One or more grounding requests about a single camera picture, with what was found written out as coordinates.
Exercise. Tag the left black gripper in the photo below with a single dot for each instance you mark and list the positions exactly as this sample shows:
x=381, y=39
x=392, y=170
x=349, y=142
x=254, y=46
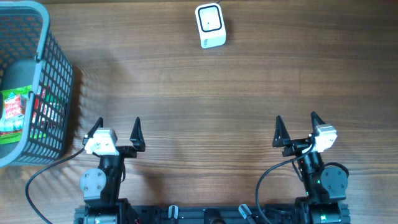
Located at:
x=138, y=145

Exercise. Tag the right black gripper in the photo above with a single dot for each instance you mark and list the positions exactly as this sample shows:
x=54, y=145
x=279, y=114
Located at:
x=282, y=139

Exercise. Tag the green gummy candy bag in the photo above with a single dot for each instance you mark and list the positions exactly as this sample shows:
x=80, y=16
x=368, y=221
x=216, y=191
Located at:
x=13, y=113

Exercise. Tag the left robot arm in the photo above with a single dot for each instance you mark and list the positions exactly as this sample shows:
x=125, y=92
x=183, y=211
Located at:
x=101, y=186

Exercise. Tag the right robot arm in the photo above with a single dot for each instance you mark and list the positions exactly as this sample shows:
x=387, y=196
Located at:
x=325, y=183

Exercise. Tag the white barcode scanner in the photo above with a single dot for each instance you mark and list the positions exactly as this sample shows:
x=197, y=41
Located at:
x=210, y=25

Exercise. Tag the grey plastic shopping basket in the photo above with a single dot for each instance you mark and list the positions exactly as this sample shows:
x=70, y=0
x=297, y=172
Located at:
x=31, y=55

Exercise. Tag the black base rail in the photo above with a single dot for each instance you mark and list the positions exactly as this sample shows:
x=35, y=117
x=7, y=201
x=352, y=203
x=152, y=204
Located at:
x=211, y=214

